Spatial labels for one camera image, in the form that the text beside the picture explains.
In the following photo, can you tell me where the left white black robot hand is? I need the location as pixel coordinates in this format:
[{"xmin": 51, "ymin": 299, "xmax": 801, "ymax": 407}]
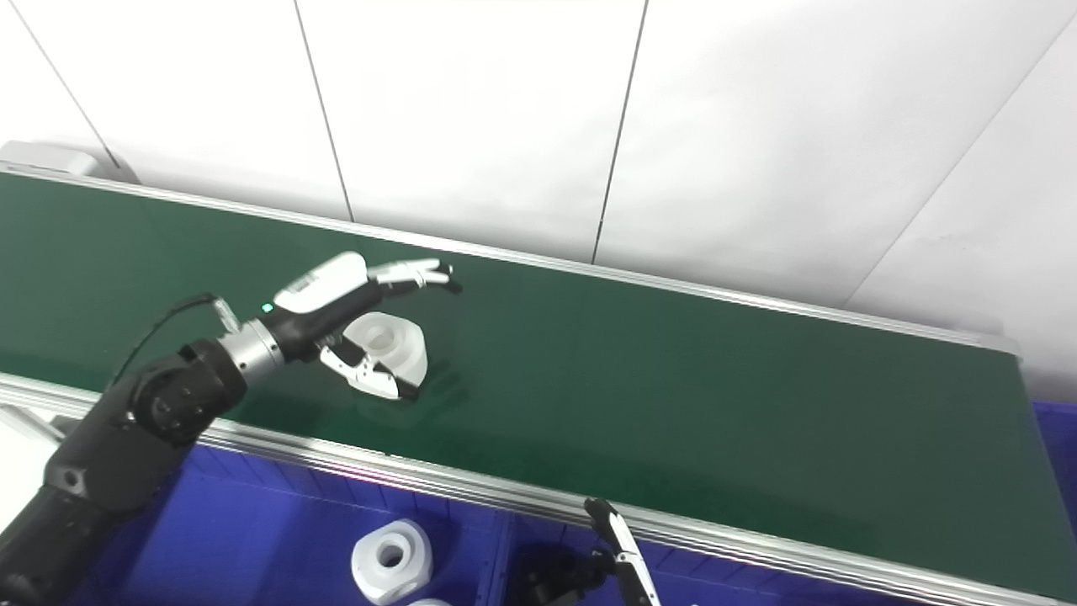
[{"xmin": 261, "ymin": 251, "xmax": 464, "ymax": 403}]

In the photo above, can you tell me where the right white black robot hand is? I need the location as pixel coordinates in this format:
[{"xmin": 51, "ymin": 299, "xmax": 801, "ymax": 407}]
[{"xmin": 583, "ymin": 497, "xmax": 662, "ymax": 606}]

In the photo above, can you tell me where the white cylindrical plastic part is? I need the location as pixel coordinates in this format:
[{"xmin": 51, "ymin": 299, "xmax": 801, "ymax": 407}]
[{"xmin": 341, "ymin": 311, "xmax": 430, "ymax": 392}]

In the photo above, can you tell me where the blue bin with black parts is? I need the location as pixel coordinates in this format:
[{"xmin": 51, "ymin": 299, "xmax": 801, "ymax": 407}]
[{"xmin": 496, "ymin": 513, "xmax": 926, "ymax": 606}]

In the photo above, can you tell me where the green conveyor belt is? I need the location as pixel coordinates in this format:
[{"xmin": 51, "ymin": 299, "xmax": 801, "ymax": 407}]
[
  {"xmin": 0, "ymin": 173, "xmax": 1077, "ymax": 603},
  {"xmin": 0, "ymin": 164, "xmax": 1077, "ymax": 606}
]

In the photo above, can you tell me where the white hexagonal plastic part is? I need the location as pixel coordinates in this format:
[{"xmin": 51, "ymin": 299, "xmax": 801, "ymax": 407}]
[{"xmin": 351, "ymin": 519, "xmax": 434, "ymax": 605}]

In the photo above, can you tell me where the blue bin with white parts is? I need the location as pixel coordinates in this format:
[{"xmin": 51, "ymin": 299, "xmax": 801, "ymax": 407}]
[{"xmin": 72, "ymin": 444, "xmax": 514, "ymax": 606}]

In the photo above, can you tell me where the grey conveyor motor housing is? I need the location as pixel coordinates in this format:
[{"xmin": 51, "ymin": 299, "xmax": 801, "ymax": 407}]
[{"xmin": 0, "ymin": 141, "xmax": 140, "ymax": 184}]

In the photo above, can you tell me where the empty blue bin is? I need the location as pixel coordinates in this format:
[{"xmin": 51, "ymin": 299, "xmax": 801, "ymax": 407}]
[{"xmin": 1031, "ymin": 400, "xmax": 1077, "ymax": 540}]

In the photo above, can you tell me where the black bracket part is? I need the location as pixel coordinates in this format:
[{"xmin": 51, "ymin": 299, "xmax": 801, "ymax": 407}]
[{"xmin": 522, "ymin": 547, "xmax": 619, "ymax": 606}]

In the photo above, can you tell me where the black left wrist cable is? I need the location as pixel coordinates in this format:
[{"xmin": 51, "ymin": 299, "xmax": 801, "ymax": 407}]
[{"xmin": 109, "ymin": 293, "xmax": 241, "ymax": 388}]

